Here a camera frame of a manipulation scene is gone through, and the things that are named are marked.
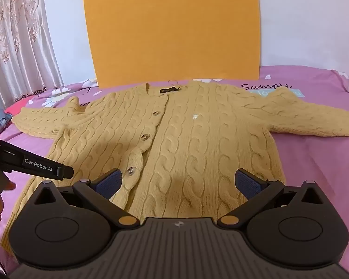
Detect orange headboard panel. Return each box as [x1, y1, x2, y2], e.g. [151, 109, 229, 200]
[84, 0, 261, 88]

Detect mustard cable-knit cardigan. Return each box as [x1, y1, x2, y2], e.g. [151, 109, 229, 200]
[1, 80, 349, 256]

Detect beige floral curtain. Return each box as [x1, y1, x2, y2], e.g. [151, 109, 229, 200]
[0, 0, 64, 108]

